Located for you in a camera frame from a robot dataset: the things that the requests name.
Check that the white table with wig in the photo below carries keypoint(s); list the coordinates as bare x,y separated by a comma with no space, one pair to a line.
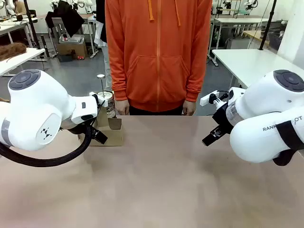
21,59

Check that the small black box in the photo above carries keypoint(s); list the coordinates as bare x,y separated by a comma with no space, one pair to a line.
65,58

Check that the person's right hand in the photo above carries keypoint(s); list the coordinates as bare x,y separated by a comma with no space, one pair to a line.
122,108

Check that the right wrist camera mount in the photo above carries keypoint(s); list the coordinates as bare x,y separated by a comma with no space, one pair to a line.
205,99

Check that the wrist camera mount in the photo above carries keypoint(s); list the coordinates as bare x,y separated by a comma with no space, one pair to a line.
205,99
102,102

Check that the black stand pole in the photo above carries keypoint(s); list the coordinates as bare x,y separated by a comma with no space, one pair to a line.
32,26
267,26

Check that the light wooden table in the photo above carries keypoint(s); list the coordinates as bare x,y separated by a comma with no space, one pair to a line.
255,34

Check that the black jacket on chair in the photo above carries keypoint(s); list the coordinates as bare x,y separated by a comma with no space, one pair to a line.
65,14

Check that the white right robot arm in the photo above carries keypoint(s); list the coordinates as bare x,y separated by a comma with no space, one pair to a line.
261,107

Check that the person's right forearm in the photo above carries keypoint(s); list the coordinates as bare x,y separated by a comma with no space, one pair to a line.
118,78

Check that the glass metal french press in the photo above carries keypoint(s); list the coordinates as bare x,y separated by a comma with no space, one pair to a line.
109,104

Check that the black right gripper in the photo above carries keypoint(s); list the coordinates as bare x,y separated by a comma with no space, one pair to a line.
223,118

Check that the person in brown clothes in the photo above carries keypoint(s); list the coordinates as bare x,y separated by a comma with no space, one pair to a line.
19,6

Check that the person in black top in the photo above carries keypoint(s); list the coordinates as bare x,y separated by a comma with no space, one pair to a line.
101,14

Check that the large white table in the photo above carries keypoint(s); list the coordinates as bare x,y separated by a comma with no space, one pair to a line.
249,64

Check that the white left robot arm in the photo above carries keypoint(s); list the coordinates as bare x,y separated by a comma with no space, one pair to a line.
35,107

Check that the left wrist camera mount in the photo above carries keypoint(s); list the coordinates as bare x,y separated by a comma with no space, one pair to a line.
102,102

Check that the grey white flat box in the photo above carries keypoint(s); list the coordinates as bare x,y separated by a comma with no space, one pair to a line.
71,39

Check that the person's left hand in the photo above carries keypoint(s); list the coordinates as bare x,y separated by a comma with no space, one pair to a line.
189,108

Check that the short black post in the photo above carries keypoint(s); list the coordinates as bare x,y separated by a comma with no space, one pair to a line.
45,46

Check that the brown cardboard box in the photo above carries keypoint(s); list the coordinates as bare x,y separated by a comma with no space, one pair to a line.
71,50

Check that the person in orange hoodie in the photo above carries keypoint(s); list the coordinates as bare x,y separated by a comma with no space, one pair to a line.
156,47

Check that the person's left forearm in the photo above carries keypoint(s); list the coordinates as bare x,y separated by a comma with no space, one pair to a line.
196,78

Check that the brown hairy wig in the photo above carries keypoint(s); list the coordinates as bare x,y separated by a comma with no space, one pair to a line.
12,51

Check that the brown cardboard cup carrier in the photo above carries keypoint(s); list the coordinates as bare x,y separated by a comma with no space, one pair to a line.
114,139

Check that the white desk with grey legs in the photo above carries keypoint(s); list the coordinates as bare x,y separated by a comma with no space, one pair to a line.
237,20

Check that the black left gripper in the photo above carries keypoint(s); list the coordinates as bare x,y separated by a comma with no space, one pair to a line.
78,128

